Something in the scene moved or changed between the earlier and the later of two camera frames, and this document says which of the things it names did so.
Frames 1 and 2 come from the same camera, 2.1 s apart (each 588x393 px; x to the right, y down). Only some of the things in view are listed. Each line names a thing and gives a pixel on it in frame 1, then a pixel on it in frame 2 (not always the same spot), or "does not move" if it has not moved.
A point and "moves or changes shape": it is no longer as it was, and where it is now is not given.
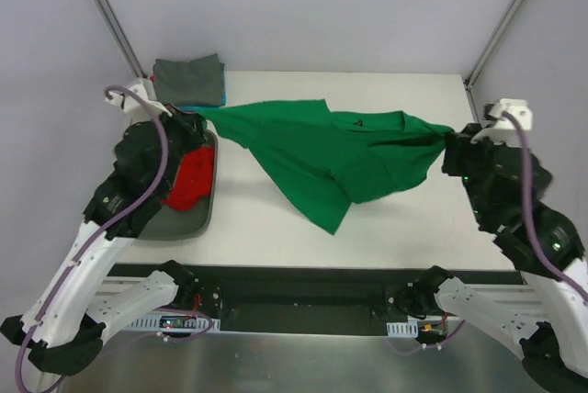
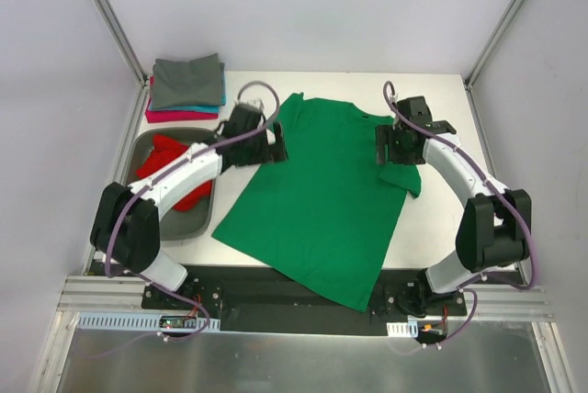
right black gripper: x=457 y=152 -> x=386 y=145
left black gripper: x=185 y=123 -> x=270 y=145
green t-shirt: x=322 y=162 moves or changes shape
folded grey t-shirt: x=195 y=83 does not move
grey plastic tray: x=172 y=224 does not move
